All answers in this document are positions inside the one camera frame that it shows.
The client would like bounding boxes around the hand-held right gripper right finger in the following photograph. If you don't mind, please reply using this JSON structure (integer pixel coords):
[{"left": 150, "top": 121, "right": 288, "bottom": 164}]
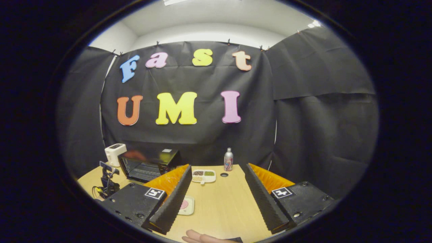
[{"left": 244, "top": 163, "right": 335, "bottom": 235}]

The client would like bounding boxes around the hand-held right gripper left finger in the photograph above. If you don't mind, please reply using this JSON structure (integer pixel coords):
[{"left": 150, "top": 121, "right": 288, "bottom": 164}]
[{"left": 100, "top": 164, "right": 193, "bottom": 235}]

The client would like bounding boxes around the white square plate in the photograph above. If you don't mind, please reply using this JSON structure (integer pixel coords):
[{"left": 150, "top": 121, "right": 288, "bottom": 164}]
[{"left": 178, "top": 195, "right": 195, "bottom": 216}]

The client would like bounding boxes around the black electric oven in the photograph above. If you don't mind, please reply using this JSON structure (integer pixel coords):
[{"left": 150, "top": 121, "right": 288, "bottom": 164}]
[{"left": 117, "top": 148, "right": 182, "bottom": 185}]

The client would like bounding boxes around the white toaster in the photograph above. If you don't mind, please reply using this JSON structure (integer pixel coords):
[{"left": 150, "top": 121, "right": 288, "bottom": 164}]
[{"left": 104, "top": 143, "right": 128, "bottom": 167}]

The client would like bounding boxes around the white divided plate with grains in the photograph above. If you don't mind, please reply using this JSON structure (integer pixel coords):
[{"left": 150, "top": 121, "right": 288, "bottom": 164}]
[{"left": 191, "top": 169, "right": 216, "bottom": 185}]

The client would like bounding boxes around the silver drink bottle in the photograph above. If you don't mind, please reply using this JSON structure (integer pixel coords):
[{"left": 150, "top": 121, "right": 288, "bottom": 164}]
[{"left": 224, "top": 147, "right": 234, "bottom": 171}]

